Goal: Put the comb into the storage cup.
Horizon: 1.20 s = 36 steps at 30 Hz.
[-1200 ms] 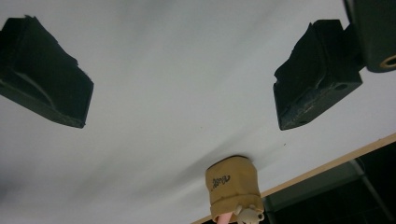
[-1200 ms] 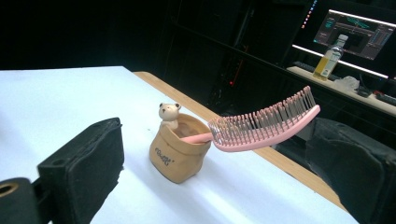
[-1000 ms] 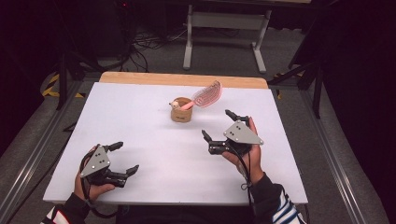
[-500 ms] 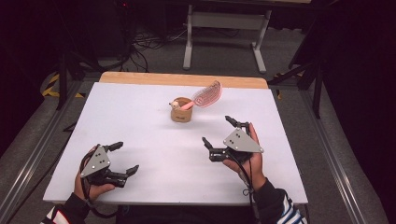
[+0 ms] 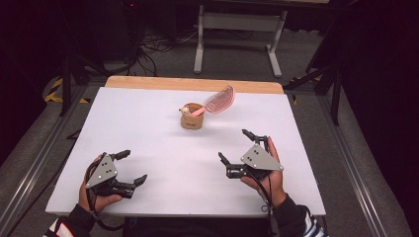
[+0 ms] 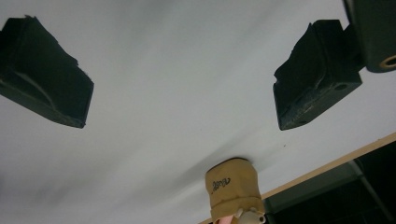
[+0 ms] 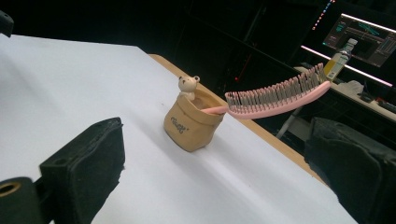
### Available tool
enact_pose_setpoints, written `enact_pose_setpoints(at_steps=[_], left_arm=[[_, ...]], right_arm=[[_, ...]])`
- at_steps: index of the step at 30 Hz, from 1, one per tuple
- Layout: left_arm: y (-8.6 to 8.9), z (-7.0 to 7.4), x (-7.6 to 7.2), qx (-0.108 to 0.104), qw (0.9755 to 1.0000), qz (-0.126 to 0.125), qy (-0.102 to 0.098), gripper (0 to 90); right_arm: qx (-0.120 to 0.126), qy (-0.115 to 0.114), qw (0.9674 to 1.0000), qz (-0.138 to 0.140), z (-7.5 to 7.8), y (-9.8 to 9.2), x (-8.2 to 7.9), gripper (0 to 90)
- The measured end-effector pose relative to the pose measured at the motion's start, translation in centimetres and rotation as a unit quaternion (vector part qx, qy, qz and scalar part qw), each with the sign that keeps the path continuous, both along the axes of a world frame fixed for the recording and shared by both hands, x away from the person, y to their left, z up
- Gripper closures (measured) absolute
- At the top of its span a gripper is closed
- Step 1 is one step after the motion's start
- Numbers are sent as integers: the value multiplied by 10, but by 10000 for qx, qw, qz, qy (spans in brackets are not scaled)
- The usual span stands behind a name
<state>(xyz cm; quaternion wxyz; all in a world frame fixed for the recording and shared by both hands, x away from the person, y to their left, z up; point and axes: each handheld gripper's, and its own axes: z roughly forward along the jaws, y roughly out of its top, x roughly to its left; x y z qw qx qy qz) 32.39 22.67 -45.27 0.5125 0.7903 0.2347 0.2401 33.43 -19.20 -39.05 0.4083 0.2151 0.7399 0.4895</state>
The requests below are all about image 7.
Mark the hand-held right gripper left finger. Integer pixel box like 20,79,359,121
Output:
39,117,126,224

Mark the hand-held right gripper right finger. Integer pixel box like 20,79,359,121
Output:
304,117,396,224

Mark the pink hairbrush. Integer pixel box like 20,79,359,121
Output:
200,63,332,120

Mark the tan holder with bear figure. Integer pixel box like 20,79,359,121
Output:
163,75,227,153

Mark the dark keyboard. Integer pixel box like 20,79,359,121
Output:
375,97,396,115

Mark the crumpled white cloth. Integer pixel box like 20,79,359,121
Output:
336,79,366,98

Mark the clear bottle with yellow label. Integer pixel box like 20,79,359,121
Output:
323,37,359,82

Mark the glowing light bar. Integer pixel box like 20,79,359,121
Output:
300,45,394,89

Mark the computer monitor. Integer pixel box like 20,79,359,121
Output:
321,12,396,68

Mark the grey metal frame desk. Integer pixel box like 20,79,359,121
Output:
275,64,396,140

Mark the string of coloured lights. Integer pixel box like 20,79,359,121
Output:
311,0,337,32

